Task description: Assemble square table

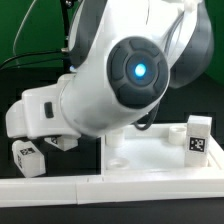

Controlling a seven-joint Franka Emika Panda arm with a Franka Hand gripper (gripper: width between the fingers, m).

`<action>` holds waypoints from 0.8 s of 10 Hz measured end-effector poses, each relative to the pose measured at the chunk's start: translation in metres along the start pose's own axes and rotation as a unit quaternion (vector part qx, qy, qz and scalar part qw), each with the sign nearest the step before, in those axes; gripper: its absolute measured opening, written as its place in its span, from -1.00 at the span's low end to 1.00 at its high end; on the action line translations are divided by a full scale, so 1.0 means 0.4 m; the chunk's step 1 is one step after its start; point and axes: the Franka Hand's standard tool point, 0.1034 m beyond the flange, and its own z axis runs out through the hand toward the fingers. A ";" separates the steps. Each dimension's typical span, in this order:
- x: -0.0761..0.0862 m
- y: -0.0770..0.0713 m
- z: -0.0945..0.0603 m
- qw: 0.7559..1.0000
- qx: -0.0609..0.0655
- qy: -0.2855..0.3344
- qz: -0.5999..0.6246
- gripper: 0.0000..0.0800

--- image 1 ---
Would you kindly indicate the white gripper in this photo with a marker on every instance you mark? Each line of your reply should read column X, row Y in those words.
column 38, row 114

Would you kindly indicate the white square tabletop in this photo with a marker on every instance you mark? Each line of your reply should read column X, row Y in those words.
column 160, row 148

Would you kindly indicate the white L-shaped obstacle fence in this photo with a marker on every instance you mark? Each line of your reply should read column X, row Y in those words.
column 186, row 183

